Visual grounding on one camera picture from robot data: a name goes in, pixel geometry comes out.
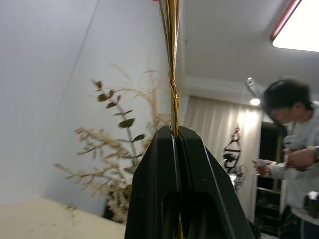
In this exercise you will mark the beige curtain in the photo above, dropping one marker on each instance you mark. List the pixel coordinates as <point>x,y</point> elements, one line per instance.
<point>219,129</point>

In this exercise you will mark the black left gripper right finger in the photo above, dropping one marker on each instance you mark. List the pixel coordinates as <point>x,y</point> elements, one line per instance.
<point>207,184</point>

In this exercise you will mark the person in grey sweater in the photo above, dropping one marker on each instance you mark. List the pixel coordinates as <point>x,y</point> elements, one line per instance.
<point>296,159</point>

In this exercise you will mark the dried flower bouquet golden stems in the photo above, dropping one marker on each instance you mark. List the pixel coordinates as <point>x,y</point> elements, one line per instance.
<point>174,74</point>

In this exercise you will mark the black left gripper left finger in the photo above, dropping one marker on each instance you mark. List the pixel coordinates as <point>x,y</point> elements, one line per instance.
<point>154,179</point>

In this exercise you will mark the dried grass and eucalyptus bouquet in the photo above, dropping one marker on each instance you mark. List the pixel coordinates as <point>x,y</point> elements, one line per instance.
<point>112,154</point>

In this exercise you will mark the round ceiling spotlight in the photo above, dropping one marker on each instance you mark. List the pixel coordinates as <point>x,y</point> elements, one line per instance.
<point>254,101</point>

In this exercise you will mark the black exercise machine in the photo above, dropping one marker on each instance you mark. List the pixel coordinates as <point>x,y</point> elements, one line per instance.
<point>233,154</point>

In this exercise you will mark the rectangular ceiling light panel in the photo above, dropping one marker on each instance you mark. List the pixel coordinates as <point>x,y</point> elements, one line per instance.
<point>299,27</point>

